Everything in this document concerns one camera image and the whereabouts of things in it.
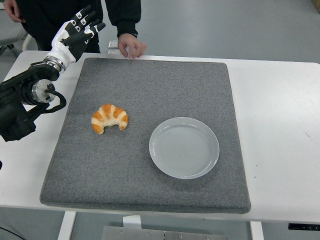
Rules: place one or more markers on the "pale grey round plate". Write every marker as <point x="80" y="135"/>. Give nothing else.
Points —
<point x="184" y="148"/>

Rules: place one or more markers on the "grey felt mat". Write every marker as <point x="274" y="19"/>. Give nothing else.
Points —
<point x="150" y="87"/>

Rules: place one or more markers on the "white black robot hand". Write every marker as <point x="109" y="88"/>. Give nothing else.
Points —
<point x="63" y="50"/>

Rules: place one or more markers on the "white table leg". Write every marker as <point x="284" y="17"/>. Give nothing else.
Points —
<point x="256" y="231"/>
<point x="67" y="225"/>

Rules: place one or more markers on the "black table control panel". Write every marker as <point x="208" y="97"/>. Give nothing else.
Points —
<point x="303" y="226"/>

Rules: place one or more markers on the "grey office chair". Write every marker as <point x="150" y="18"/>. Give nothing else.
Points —
<point x="8" y="33"/>

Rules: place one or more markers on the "orange croissant bread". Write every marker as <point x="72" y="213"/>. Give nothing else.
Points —
<point x="110" y="116"/>

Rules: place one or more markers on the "person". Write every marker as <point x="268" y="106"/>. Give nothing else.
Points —
<point x="37" y="15"/>

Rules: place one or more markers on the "silver floor outlet cover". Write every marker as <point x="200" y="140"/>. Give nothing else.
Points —
<point x="113" y="44"/>

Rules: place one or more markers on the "grey metal plate with screws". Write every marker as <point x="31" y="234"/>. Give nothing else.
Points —
<point x="145" y="233"/>

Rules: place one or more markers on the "person's hand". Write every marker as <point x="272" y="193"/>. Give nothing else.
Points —
<point x="130" y="46"/>
<point x="12" y="11"/>

